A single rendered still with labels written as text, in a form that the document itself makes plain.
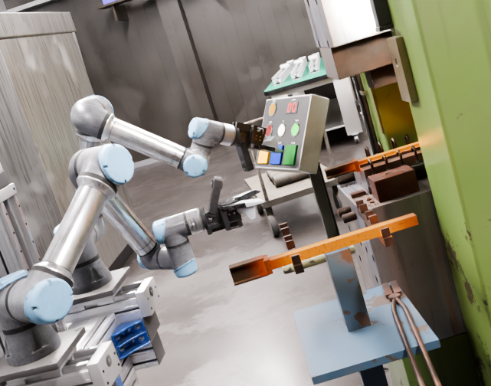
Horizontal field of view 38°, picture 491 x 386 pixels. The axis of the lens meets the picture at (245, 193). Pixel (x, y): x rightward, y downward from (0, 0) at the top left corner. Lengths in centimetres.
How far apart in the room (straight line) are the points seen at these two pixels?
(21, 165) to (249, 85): 620
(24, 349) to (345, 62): 119
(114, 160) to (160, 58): 887
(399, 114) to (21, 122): 301
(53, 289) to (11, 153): 312
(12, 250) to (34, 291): 38
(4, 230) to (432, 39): 131
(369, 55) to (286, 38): 847
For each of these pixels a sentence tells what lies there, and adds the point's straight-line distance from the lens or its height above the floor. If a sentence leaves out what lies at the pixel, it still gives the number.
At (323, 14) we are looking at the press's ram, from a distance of 206.
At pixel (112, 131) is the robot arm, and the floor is 130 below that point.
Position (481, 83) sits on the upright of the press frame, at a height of 121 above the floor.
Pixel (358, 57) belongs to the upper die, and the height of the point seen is 132.
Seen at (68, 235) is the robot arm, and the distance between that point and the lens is 195.
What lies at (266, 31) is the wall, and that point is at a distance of 1059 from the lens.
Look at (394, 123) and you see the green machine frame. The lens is 243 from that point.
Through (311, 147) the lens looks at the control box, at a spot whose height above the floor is 102.
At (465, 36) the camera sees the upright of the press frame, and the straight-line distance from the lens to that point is 177.
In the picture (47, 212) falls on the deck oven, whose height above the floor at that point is 73.
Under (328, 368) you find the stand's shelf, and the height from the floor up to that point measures 71.
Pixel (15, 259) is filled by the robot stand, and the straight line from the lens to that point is 224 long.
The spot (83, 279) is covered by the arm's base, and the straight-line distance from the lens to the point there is 246.
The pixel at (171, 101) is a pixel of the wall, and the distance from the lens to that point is 1088.
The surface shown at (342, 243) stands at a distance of 164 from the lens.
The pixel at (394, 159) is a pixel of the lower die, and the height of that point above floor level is 99.
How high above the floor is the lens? 148
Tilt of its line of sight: 12 degrees down
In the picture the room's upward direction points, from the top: 17 degrees counter-clockwise
